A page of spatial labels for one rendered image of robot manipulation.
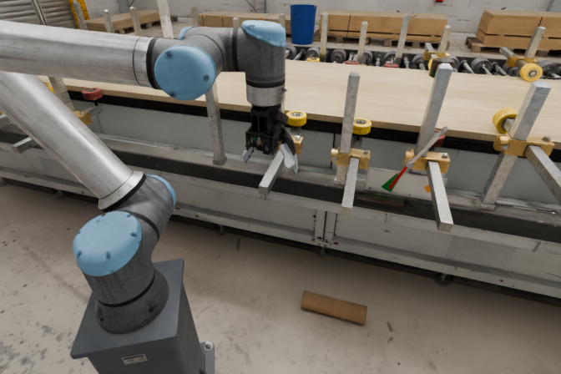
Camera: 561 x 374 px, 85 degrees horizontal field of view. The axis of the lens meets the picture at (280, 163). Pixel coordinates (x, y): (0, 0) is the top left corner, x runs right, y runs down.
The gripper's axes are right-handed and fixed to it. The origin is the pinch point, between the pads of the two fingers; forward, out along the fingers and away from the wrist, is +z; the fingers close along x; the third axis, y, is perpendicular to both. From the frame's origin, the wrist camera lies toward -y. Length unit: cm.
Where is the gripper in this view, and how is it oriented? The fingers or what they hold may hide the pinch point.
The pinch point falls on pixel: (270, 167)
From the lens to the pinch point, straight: 84.7
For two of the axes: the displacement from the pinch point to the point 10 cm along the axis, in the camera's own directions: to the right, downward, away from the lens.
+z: 0.0, 8.4, 5.5
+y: -3.3, 5.1, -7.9
